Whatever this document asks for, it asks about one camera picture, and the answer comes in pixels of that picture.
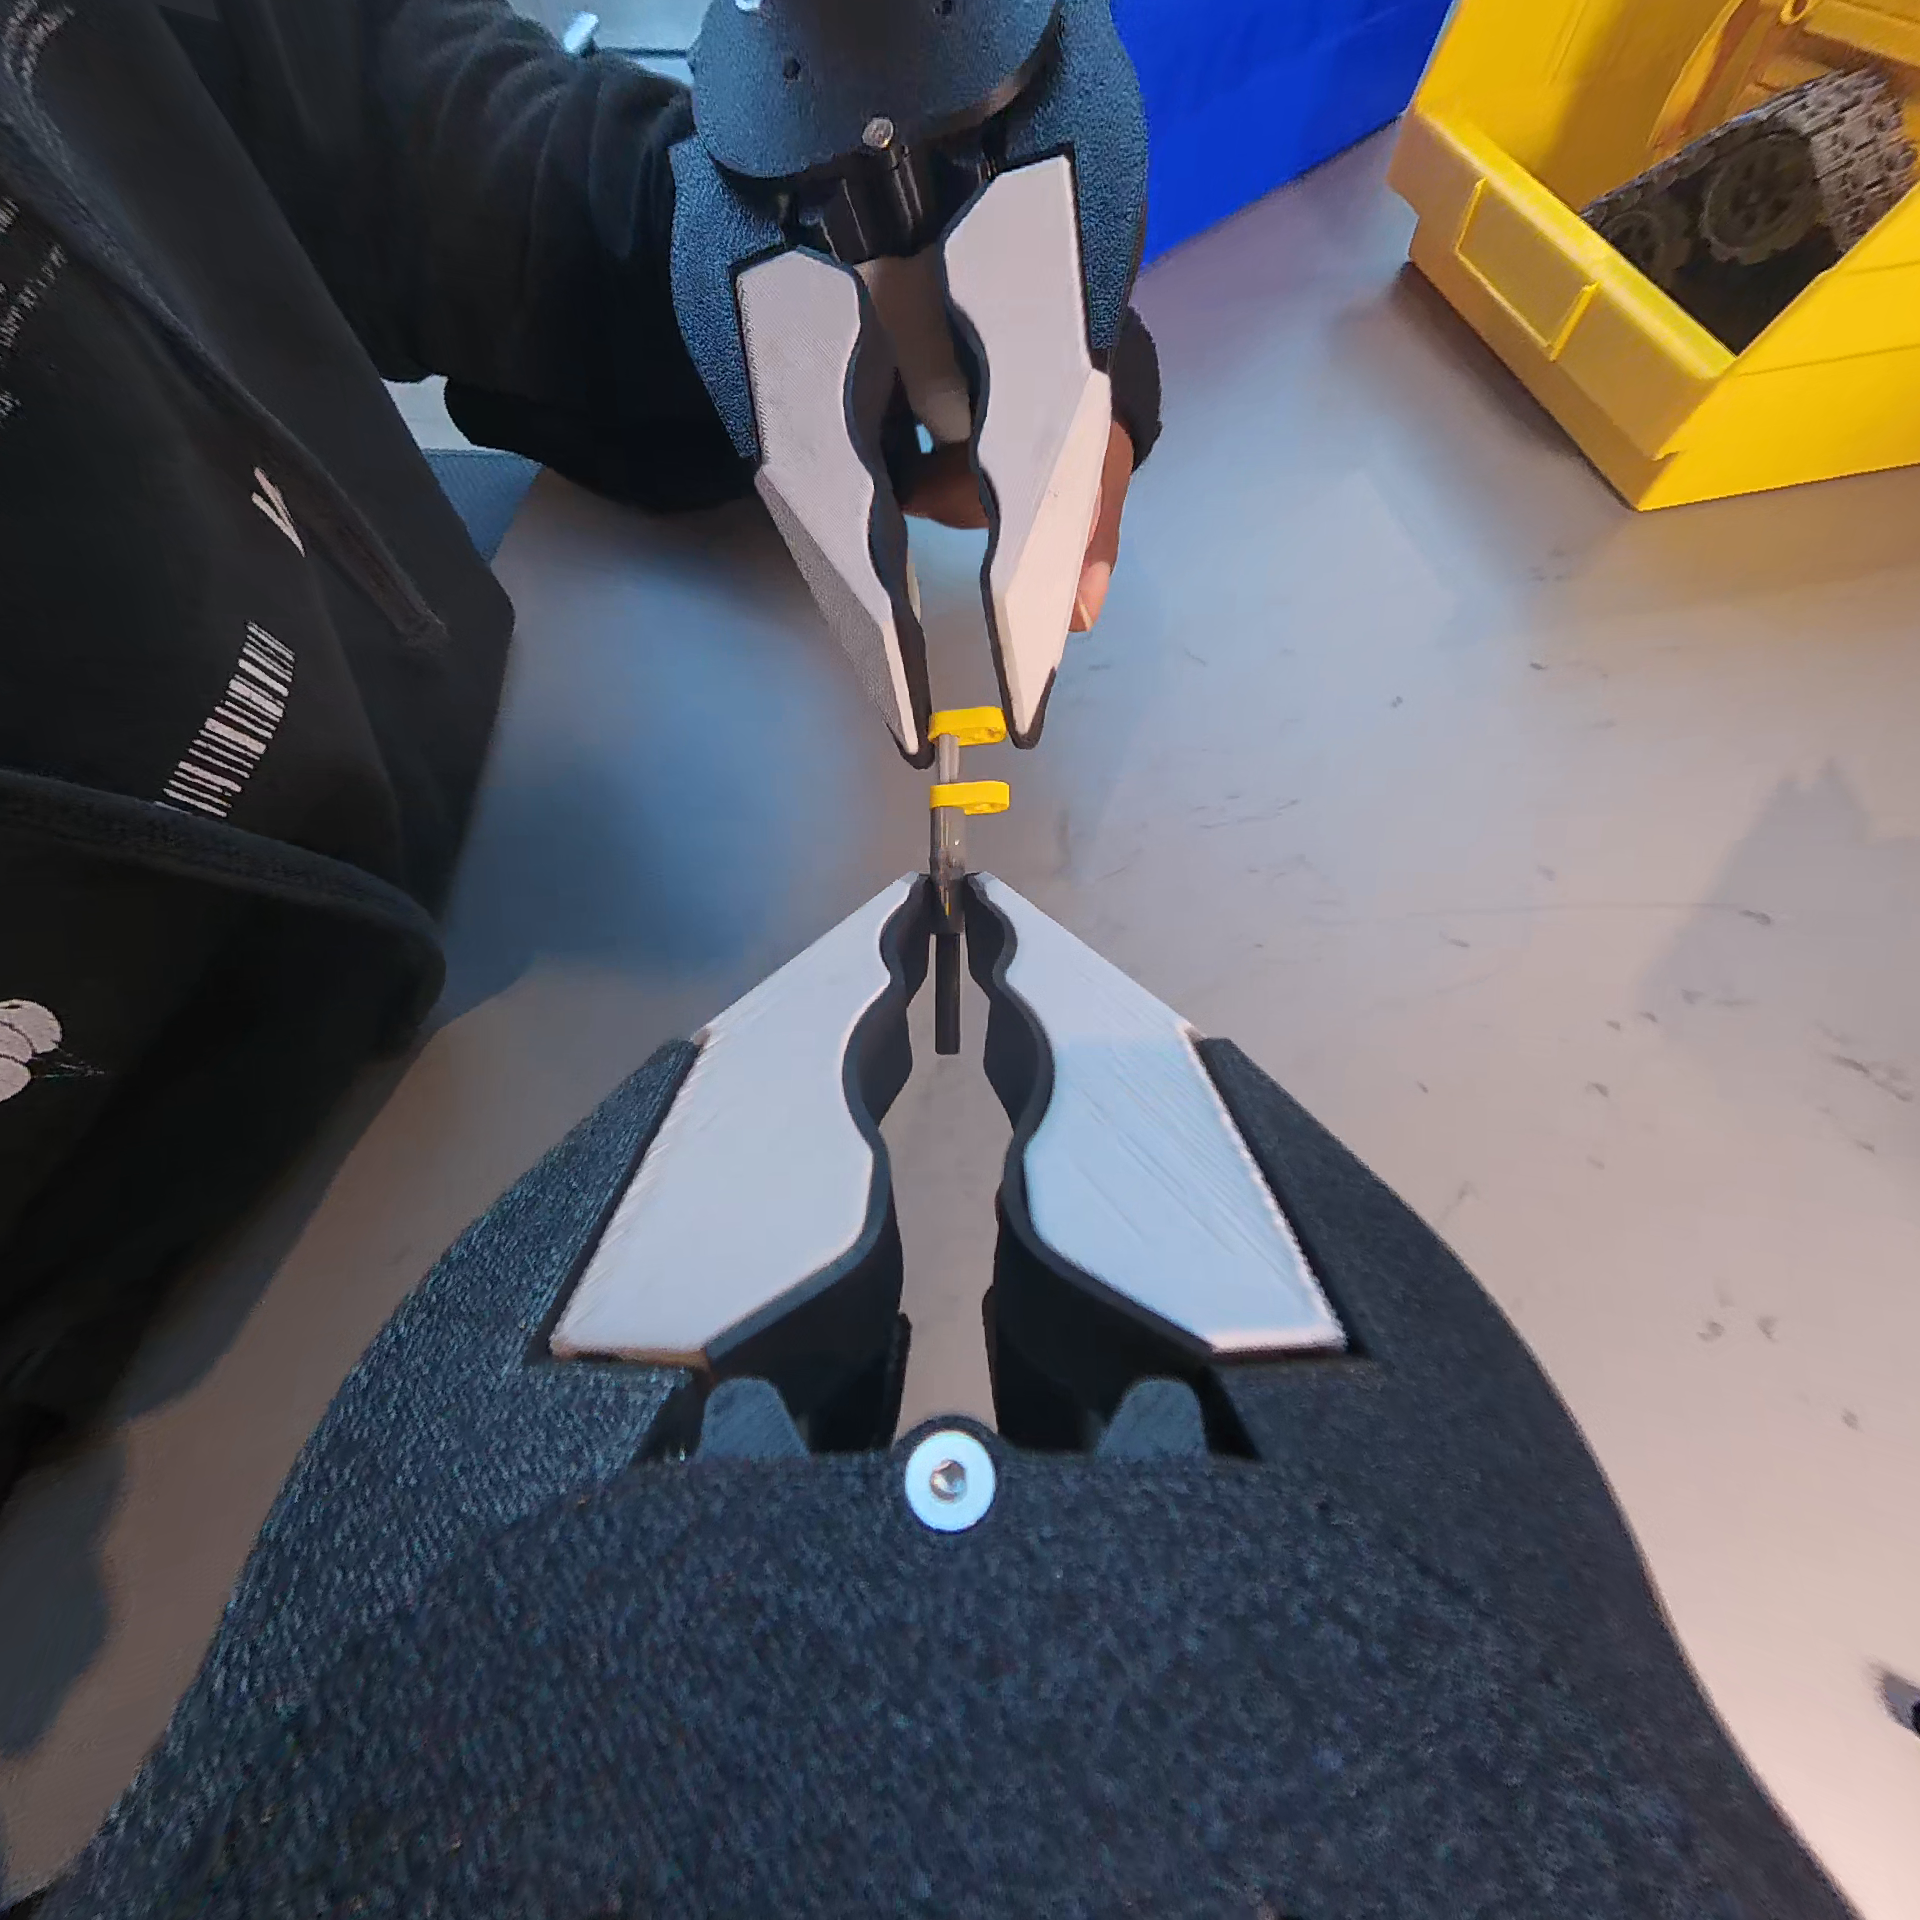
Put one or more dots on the person's left hand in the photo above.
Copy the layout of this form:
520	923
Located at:
1102	524

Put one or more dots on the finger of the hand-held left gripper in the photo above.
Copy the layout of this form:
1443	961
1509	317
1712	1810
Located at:
1042	388
804	388

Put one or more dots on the yellow tracked toy vehicle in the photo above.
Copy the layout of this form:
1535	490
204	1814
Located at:
1756	179

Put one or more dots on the person's black hoodie torso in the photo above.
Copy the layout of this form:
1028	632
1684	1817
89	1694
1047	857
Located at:
180	750

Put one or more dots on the yellow bin with toy vehicle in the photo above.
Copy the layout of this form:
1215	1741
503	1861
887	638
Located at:
1576	377

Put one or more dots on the yellow two-hole brick piece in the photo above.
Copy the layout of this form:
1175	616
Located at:
967	726
967	796

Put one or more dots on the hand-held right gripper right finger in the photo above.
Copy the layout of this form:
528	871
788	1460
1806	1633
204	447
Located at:
1153	1185

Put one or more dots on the person's left forearm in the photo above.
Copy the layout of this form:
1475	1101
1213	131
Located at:
570	301

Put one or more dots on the blue plastic bin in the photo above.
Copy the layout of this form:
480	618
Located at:
1275	106

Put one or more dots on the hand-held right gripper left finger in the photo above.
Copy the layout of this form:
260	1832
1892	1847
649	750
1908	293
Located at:
735	1185

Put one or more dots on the grey desk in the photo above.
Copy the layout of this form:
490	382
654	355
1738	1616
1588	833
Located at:
1499	900

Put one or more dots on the grey axle pin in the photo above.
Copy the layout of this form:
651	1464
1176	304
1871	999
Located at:
947	1002

